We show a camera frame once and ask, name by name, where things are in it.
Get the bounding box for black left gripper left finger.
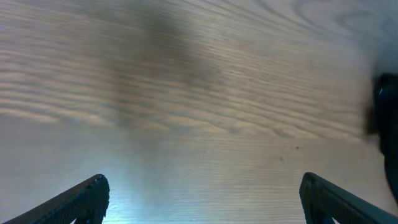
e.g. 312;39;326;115
4;174;109;224

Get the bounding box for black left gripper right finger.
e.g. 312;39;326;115
299;172;397;224

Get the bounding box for black sparkly cardigan pearl buttons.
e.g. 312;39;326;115
366;73;397;199

